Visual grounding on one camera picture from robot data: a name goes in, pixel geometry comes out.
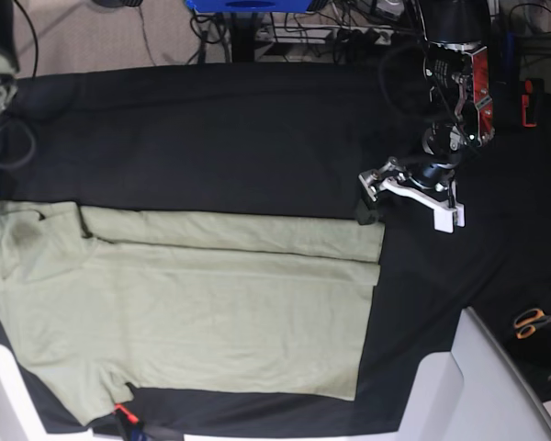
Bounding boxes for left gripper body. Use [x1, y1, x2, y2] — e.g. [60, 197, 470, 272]
[396, 153, 459, 191]

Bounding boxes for light green T-shirt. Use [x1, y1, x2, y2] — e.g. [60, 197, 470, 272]
[0, 201, 384, 424]

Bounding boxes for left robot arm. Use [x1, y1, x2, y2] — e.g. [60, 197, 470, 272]
[356, 1, 495, 233]

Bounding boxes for black table cloth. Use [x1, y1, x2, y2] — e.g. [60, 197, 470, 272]
[0, 63, 551, 438]

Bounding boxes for red black clamp right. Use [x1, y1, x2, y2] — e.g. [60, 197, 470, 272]
[521, 78, 545, 129]

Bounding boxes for red black clamp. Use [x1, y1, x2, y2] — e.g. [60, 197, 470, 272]
[113, 404, 148, 441]
[521, 78, 545, 129]

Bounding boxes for white bin right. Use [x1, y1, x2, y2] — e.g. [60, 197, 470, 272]
[396, 308, 551, 441]

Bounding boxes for white bin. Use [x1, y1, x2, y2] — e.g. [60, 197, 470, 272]
[0, 345, 47, 441]
[396, 308, 551, 441]

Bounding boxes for blue plastic box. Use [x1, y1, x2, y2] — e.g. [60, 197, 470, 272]
[186, 0, 312, 13]

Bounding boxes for red black clamp bottom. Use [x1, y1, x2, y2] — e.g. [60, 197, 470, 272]
[113, 404, 148, 441]

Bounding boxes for white bin left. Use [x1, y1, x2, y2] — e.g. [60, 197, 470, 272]
[0, 345, 47, 441]

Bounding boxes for orange handled scissors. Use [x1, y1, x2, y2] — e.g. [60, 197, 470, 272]
[513, 308, 551, 340]

